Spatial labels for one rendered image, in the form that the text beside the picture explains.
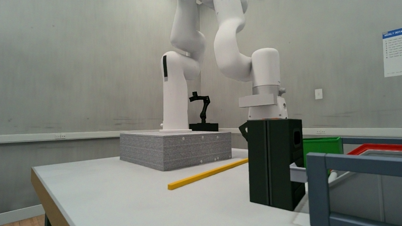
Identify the red open bin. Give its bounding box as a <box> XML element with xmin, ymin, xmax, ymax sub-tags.
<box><xmin>346</xmin><ymin>144</ymin><xmax>402</xmax><ymax>155</ymax></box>

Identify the green bin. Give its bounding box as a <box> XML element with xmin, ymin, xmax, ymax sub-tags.
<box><xmin>303</xmin><ymin>137</ymin><xmax>343</xmax><ymax>169</ymax></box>

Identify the yellow long thin bar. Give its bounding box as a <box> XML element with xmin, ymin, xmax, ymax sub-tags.
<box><xmin>168</xmin><ymin>158</ymin><xmax>248</xmax><ymax>190</ymax></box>

